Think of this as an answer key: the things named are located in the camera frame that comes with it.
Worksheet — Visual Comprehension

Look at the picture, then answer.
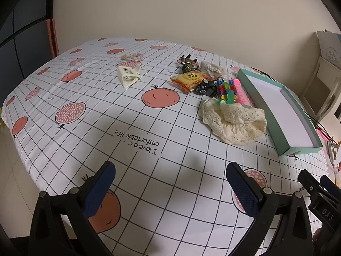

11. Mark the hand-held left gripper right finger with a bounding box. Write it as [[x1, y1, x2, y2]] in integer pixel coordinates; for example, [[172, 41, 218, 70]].
[[226, 162, 314, 256]]

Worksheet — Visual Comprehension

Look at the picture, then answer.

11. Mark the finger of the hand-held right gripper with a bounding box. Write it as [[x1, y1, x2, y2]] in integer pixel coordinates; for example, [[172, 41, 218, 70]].
[[298, 169, 321, 200], [319, 175, 341, 200]]

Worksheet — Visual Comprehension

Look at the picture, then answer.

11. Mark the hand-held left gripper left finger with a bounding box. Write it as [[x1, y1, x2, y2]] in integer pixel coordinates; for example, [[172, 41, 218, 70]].
[[29, 161, 117, 256]]

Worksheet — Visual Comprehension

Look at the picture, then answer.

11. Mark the cream lace cloth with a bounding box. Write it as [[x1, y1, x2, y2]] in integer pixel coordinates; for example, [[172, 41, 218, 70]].
[[198, 98, 267, 146]]

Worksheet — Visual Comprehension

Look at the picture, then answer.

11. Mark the teal cardboard box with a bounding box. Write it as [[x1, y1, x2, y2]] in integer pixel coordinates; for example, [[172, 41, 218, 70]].
[[237, 68, 323, 156]]

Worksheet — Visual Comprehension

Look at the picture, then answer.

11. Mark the pink hair comb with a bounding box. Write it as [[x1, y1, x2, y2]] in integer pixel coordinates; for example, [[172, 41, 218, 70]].
[[231, 79, 257, 107]]

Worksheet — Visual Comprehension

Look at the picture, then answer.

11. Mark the black toy car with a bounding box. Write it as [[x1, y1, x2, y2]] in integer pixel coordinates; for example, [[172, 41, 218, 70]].
[[194, 79, 217, 97]]

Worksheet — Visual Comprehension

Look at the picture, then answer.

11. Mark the white hair claw clip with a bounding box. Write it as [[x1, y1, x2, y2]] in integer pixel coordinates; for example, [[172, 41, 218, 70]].
[[117, 64, 142, 88]]

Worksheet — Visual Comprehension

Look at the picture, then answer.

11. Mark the yellow snack packet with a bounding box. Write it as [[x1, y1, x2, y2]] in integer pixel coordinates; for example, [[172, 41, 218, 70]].
[[170, 71, 214, 94]]

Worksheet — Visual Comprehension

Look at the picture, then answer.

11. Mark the pastel braided hair tie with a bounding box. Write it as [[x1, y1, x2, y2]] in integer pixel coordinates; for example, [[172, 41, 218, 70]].
[[120, 53, 144, 61]]

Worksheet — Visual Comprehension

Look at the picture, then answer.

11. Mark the pink white knit cloth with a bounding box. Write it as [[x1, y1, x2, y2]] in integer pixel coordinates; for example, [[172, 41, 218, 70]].
[[316, 128, 333, 142]]

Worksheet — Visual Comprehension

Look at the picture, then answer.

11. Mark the fruit print grid tablecloth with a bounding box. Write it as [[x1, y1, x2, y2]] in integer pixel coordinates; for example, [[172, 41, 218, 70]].
[[1, 38, 341, 256]]

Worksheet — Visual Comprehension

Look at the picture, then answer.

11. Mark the white shelf rack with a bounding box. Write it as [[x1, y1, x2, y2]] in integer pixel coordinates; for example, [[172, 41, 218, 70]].
[[301, 31, 341, 119]]

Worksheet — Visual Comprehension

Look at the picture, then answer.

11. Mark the clear bag of white beads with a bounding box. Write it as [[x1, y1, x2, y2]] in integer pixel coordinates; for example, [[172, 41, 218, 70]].
[[199, 61, 225, 80]]

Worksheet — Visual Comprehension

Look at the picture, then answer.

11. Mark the white paper bag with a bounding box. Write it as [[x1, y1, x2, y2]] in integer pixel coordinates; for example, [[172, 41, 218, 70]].
[[316, 29, 341, 70]]

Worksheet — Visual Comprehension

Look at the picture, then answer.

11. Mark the black cable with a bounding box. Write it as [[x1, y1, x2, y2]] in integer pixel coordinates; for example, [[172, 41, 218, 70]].
[[316, 127, 341, 144], [306, 112, 324, 128]]

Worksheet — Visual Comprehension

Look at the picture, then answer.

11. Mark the red-brown wooden frame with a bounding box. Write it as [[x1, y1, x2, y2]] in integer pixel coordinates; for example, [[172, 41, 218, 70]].
[[46, 19, 59, 58]]

